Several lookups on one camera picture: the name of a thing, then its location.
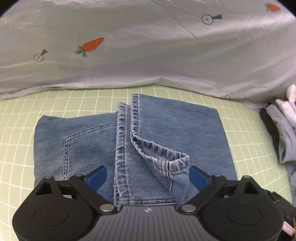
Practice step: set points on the black crumpled garment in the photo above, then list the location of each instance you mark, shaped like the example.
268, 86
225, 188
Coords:
271, 129

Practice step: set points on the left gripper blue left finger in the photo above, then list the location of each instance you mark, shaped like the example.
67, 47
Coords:
87, 186

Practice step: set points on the light blue folded shirt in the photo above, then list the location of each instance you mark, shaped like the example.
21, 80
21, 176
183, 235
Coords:
291, 176

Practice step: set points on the white folded garment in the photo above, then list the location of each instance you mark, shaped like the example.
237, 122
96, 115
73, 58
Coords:
288, 107

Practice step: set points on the blue denim jeans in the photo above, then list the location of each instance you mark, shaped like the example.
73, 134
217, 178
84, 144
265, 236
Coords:
147, 147

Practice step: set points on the grey folded garment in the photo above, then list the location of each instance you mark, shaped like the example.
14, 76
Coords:
286, 146

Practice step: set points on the grey printed backdrop cloth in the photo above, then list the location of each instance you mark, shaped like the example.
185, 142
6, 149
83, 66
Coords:
227, 49

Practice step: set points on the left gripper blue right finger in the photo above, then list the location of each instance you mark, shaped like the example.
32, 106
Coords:
208, 186

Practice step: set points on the green grid cutting mat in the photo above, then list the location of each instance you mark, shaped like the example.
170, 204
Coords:
250, 143

